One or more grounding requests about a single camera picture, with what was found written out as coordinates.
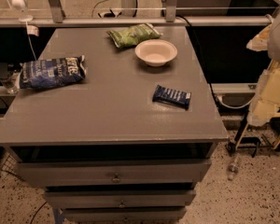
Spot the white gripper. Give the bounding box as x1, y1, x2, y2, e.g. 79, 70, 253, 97
246, 25, 280, 126

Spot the blue rxbar blueberry bar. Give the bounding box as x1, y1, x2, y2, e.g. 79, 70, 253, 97
152, 85, 191, 110

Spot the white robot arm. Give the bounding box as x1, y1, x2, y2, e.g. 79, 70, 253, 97
246, 12, 280, 126

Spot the green chip bag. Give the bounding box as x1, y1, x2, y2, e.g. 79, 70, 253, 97
106, 23, 161, 49

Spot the blue kettle chip bag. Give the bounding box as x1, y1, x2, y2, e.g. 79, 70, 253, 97
19, 55, 86, 89

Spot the yellow metal stand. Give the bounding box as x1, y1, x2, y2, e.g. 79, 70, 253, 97
226, 113, 280, 158

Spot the clear plastic bottle on floor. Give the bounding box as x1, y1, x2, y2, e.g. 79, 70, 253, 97
228, 155, 240, 181

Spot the top grey drawer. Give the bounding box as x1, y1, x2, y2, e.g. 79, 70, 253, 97
16, 159, 211, 188

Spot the grey drawer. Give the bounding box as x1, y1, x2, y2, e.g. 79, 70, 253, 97
63, 207, 186, 222
16, 159, 211, 188
44, 190, 196, 209

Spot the white bowl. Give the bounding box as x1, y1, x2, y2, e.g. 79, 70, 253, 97
134, 39, 177, 67

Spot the middle grey drawer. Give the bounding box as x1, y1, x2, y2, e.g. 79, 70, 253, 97
44, 190, 196, 209

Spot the grey drawer cabinet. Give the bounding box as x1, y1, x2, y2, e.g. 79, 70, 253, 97
0, 25, 230, 224

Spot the bottom grey drawer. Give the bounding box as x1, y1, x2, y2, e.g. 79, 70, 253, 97
63, 207, 186, 222

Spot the clear plastic cup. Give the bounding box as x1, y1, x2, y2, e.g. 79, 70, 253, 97
0, 73, 19, 94

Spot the white desk lamp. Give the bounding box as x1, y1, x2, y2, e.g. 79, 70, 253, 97
11, 0, 34, 22

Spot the black cable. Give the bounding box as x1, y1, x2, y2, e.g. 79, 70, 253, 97
176, 14, 218, 101

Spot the metal rail frame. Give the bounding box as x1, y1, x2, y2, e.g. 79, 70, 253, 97
0, 0, 280, 27

